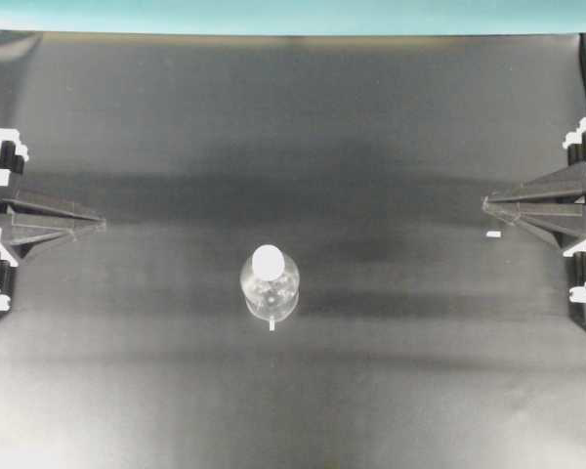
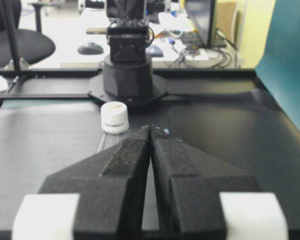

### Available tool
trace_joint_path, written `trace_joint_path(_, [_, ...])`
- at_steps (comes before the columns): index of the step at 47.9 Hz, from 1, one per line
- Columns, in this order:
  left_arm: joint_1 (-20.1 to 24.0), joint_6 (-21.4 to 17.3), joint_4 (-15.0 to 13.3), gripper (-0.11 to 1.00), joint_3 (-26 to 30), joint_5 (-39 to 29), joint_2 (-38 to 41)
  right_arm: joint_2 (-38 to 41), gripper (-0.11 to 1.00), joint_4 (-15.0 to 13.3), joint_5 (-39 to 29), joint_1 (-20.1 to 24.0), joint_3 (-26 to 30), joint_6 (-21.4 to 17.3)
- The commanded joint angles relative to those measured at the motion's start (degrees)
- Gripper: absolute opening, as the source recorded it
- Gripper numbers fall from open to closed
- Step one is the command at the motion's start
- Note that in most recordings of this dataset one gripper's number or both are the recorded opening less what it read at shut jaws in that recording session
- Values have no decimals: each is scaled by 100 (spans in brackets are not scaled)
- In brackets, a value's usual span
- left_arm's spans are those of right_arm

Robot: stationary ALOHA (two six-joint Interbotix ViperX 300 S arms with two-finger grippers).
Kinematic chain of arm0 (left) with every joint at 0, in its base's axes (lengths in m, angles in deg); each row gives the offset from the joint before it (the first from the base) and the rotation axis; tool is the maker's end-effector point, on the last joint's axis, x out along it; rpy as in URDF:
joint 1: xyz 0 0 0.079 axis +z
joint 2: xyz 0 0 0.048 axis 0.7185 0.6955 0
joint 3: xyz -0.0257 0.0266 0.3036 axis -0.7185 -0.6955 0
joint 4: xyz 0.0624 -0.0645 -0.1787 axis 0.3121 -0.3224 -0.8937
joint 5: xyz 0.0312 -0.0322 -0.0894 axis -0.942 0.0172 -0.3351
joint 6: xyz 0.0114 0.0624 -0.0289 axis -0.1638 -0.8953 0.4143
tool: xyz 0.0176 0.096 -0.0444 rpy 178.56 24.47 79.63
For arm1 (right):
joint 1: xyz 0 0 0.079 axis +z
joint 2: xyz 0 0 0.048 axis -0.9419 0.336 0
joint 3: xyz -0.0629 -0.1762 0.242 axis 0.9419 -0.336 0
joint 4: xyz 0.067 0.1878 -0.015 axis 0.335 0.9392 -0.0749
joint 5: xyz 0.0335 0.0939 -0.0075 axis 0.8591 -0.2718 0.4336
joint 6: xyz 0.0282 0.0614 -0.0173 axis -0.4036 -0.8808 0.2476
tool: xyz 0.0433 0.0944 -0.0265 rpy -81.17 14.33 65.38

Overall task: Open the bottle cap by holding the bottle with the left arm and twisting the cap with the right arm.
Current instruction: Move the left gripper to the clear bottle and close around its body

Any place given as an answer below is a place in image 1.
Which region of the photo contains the white bottle cap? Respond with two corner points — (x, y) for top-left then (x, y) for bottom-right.
(251, 244), (285, 281)

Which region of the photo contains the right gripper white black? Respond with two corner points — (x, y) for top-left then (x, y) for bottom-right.
(483, 117), (586, 304)

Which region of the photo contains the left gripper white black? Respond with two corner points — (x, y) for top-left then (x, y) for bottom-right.
(0, 128), (106, 313)

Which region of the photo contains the clear plastic bottle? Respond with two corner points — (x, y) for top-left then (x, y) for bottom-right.
(239, 247), (301, 332)

